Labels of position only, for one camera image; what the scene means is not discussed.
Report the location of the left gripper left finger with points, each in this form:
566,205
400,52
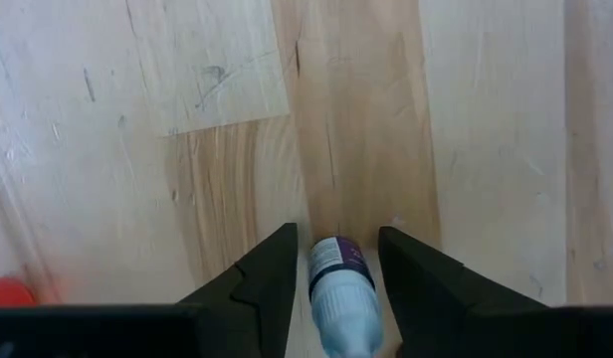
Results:
212,328

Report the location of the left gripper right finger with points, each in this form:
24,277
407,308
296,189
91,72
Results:
485,328

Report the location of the small purple-label dropper bottle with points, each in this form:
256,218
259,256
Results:
344,308

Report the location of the red bottle yellow cap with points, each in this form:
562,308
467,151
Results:
8,293

